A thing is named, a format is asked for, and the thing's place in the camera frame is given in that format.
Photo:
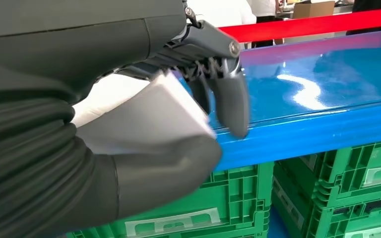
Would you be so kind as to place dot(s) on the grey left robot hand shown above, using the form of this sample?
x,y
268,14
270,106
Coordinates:
x,y
78,39

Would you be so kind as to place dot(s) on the person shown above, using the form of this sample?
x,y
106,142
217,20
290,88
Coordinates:
x,y
374,5
264,29

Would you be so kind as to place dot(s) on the red barrier tape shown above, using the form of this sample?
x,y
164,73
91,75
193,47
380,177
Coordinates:
x,y
308,24

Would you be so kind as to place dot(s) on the blue metal shelf rack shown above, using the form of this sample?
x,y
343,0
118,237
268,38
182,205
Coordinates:
x,y
308,131

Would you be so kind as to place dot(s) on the brown cardboard box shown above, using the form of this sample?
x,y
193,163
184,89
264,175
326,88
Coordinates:
x,y
312,10

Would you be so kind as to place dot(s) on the green plastic crate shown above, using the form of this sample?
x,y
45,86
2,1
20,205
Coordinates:
x,y
351,170
341,220
236,197

